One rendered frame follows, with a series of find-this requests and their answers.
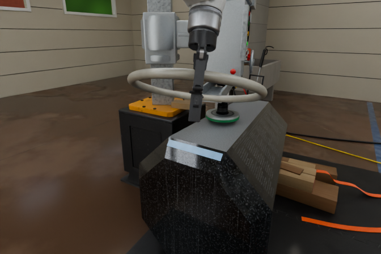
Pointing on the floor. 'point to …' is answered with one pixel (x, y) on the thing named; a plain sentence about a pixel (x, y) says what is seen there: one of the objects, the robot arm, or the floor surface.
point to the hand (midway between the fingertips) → (195, 109)
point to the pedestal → (146, 136)
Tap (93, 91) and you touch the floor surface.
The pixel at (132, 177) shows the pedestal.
